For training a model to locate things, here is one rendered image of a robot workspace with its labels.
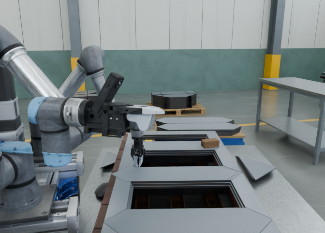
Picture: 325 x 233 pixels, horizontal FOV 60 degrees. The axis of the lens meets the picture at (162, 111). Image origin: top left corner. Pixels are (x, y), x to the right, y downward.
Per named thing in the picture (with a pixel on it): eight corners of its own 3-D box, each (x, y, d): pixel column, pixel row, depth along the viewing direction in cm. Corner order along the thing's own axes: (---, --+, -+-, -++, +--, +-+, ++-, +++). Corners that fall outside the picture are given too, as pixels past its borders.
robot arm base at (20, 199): (-8, 216, 96) (-13, 190, 94) (5, 193, 110) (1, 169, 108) (38, 210, 99) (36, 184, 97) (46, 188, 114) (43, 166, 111)
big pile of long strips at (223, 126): (232, 122, 287) (233, 117, 286) (244, 135, 249) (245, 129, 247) (155, 123, 286) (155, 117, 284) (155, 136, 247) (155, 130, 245)
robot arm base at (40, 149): (25, 157, 143) (23, 139, 140) (32, 147, 157) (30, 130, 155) (57, 155, 146) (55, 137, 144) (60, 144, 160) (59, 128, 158)
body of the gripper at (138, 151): (130, 158, 166) (130, 138, 163) (132, 152, 175) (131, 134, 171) (143, 157, 166) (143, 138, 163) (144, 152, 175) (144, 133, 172)
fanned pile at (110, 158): (123, 152, 242) (123, 147, 241) (117, 172, 204) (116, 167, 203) (108, 152, 242) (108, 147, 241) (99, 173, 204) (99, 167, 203)
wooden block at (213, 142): (215, 143, 212) (215, 138, 211) (219, 146, 207) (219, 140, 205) (200, 145, 209) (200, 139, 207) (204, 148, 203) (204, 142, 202)
